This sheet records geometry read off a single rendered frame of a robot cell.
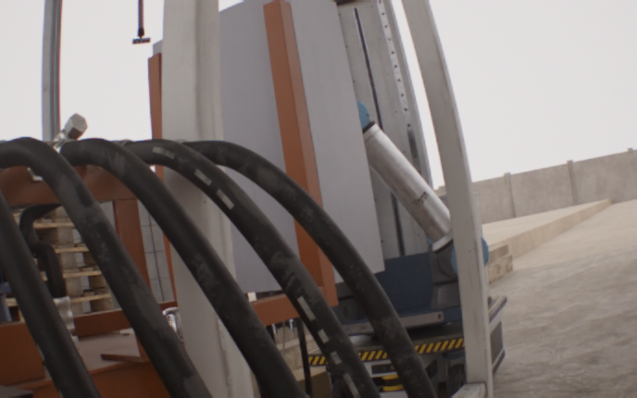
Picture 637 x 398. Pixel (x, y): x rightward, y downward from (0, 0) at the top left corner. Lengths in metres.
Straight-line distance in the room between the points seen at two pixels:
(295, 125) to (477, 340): 0.88
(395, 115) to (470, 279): 1.11
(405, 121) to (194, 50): 1.89
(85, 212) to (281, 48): 0.85
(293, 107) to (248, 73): 0.16
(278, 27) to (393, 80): 1.47
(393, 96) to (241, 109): 1.41
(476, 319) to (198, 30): 1.23
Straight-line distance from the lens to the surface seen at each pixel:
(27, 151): 0.51
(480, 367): 1.85
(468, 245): 1.74
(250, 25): 1.35
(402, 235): 2.68
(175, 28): 0.85
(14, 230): 0.39
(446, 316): 2.41
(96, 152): 0.56
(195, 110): 0.79
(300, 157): 1.19
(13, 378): 0.69
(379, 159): 2.19
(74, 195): 0.45
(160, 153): 0.62
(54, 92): 7.68
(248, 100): 1.31
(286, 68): 1.22
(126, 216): 0.76
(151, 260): 4.63
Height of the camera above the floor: 0.72
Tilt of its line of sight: 4 degrees up
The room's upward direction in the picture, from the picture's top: 9 degrees counter-clockwise
